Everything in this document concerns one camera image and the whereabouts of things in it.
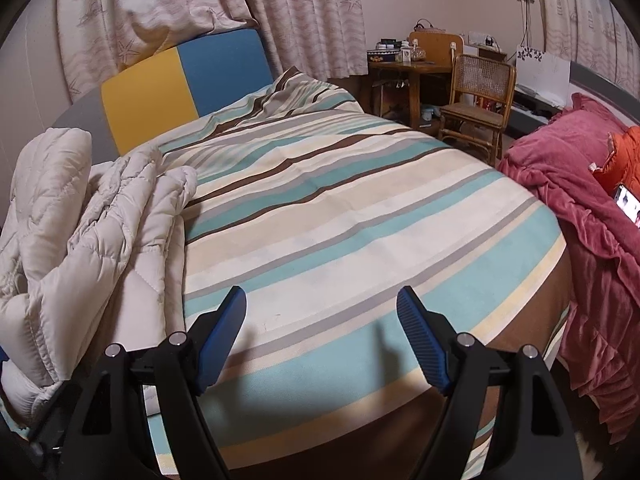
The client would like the smartphone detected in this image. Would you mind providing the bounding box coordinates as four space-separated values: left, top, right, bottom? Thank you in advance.
612 183 640 226

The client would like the pink ring print curtain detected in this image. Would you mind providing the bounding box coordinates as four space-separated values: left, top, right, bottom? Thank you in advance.
532 0 640 106

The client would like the white power strip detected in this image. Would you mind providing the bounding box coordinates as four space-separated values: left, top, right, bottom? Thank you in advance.
465 32 501 52

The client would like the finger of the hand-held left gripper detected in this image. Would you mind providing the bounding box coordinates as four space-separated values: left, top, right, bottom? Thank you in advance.
22 384 83 457

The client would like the white flower print bag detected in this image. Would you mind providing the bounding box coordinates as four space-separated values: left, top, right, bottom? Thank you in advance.
515 45 571 108

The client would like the wooden board chair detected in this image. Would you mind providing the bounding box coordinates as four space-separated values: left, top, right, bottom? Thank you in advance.
409 30 465 68

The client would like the grey yellow blue headboard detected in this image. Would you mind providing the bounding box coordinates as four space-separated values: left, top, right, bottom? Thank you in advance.
52 27 275 158

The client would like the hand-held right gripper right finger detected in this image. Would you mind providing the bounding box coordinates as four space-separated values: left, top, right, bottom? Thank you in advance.
395 285 584 480

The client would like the orange cloth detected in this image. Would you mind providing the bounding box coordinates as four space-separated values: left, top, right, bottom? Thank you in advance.
595 126 640 198

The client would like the white quilted down jacket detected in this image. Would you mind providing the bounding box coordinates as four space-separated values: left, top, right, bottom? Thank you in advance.
0 127 198 431

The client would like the red ruffled blanket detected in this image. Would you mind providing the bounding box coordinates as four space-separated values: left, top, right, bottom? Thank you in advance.
497 92 640 446

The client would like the ship print curtain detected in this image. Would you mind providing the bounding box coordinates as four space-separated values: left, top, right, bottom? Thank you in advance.
55 0 258 103

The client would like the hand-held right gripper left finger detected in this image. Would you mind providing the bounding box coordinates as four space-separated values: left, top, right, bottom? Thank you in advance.
56 285 249 480

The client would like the grey bed frame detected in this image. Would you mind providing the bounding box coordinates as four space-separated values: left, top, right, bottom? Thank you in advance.
505 60 640 136

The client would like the striped bed cover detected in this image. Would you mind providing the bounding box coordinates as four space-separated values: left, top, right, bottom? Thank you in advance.
10 66 573 480

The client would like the wicker chair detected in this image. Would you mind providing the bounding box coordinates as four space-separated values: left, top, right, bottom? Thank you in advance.
439 53 517 163

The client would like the round wooden table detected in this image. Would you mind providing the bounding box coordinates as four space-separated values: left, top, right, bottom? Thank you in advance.
367 57 456 128

